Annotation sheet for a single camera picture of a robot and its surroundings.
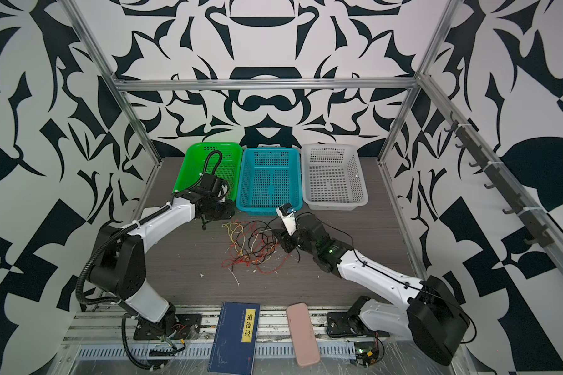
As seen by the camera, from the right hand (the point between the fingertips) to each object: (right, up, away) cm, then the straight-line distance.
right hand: (276, 224), depth 80 cm
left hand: (-18, +4, +11) cm, 22 cm away
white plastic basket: (+23, +17, +19) cm, 34 cm away
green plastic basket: (-39, +25, +32) cm, 56 cm away
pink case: (+9, -36, -9) cm, 38 cm away
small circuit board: (+27, -37, -9) cm, 47 cm away
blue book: (-12, -34, -9) cm, 37 cm away
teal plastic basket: (-5, +16, +31) cm, 36 cm away
